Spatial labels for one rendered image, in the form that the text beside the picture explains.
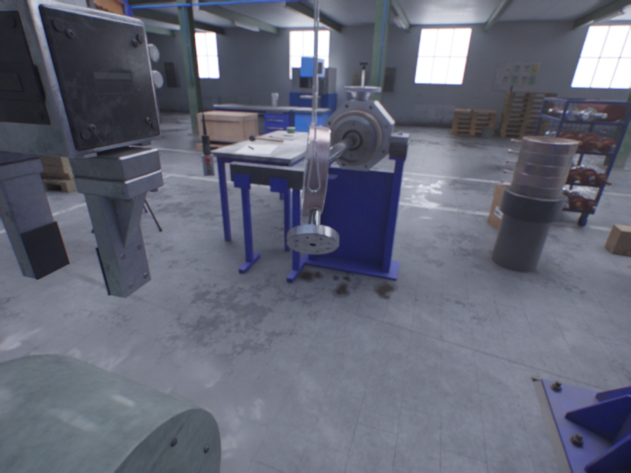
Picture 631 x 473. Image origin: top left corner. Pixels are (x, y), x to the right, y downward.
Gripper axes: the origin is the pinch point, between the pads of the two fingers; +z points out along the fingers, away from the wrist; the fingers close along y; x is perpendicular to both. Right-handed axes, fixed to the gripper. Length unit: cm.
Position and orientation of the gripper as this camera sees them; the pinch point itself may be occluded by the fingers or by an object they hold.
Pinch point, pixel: (80, 256)
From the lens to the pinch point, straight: 56.8
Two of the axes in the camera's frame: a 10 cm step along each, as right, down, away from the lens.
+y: 9.6, 1.3, -2.4
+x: 2.7, -3.9, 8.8
